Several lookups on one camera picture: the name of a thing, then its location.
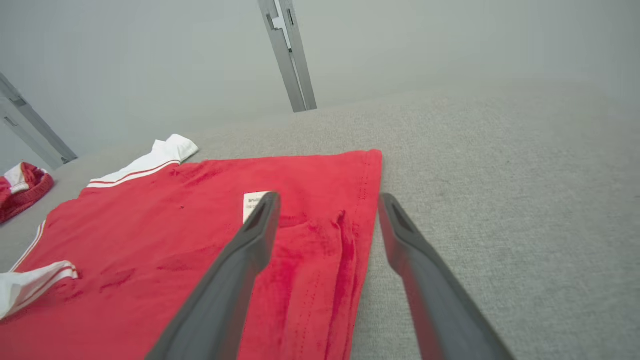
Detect red jersey with white trim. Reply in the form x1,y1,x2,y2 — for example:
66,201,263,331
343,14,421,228
0,134,383,360

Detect grey aluminium wall rail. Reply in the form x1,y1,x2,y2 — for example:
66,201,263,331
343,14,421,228
0,72,78,171
257,0,318,113

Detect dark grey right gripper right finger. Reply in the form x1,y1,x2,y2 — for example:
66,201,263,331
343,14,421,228
377,193,516,360

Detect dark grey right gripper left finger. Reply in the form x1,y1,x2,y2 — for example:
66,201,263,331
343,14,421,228
145,191,281,360

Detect red shorts with white stripe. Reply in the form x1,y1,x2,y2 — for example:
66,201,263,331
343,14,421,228
0,162,55,224

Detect grey fabric sofa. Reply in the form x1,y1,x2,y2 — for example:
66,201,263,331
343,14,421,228
0,77,640,360

